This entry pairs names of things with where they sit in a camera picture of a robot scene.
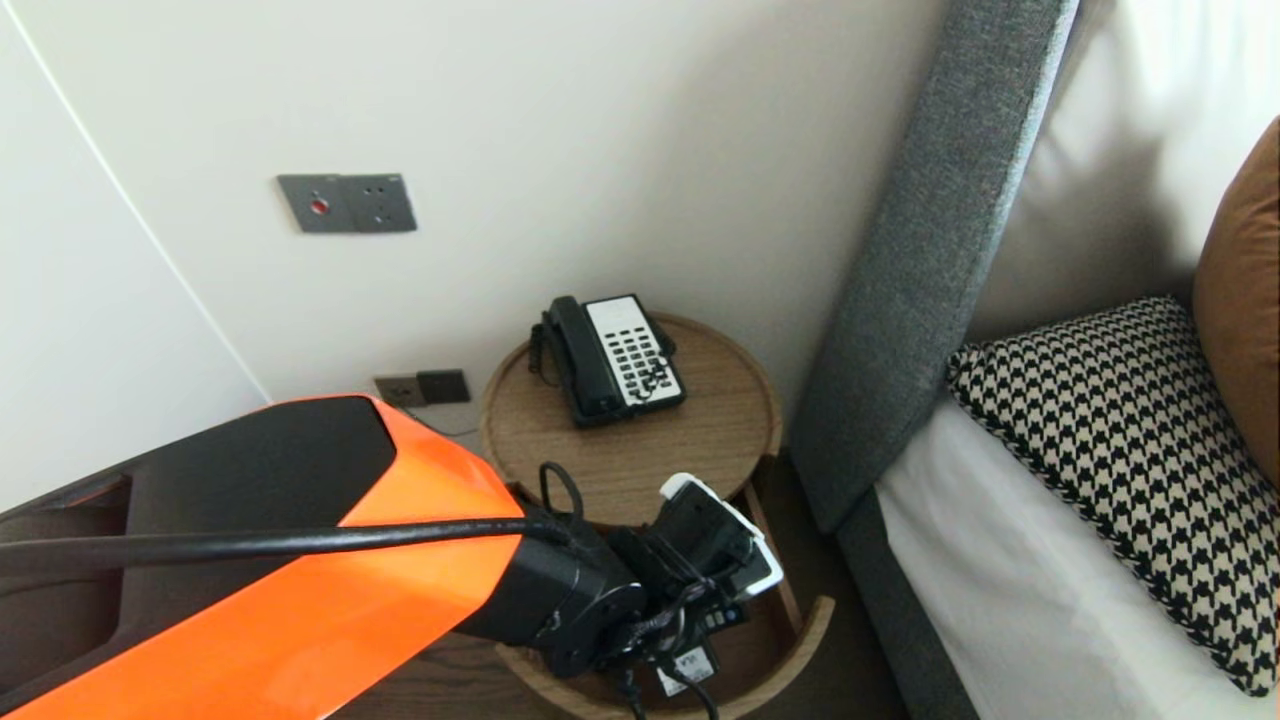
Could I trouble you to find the black and white telephone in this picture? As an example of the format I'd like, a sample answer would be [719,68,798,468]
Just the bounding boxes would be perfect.
[530,293,689,431]

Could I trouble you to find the grey wall power socket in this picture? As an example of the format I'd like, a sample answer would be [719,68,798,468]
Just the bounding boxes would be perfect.
[341,174,418,233]

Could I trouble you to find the grey wall switch red button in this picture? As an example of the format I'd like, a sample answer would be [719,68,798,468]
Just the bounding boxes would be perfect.
[277,175,346,234]

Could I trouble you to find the beige padded headboard panel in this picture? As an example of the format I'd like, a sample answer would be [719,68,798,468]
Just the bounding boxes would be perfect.
[965,0,1280,346]

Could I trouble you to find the grey fabric headboard frame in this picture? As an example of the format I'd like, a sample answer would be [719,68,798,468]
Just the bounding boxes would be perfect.
[790,0,1081,536]

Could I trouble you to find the black coiled handset cord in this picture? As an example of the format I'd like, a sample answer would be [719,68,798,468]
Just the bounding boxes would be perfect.
[528,318,566,389]

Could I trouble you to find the black wall plate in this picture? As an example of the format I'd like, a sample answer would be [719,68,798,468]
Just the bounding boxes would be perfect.
[417,368,472,405]

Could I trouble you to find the black white houndstooth pillow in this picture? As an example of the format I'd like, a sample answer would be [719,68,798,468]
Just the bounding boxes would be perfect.
[945,296,1280,698]

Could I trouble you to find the grey fabric bed base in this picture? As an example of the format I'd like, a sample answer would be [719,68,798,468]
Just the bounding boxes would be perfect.
[835,490,976,720]

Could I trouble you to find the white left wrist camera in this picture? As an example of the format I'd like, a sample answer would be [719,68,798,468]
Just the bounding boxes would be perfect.
[655,473,786,601]

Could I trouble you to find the brown velvet cushion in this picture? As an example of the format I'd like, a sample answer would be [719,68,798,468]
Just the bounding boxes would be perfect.
[1190,115,1280,491]

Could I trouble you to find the black telephone handset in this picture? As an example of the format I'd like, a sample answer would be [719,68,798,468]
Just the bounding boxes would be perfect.
[545,296,627,421]

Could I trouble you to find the round wooden side table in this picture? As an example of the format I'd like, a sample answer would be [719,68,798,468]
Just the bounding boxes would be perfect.
[480,313,783,531]

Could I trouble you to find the curved-front wooden table drawer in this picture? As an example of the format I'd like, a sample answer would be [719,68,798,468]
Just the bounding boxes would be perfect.
[495,455,837,720]

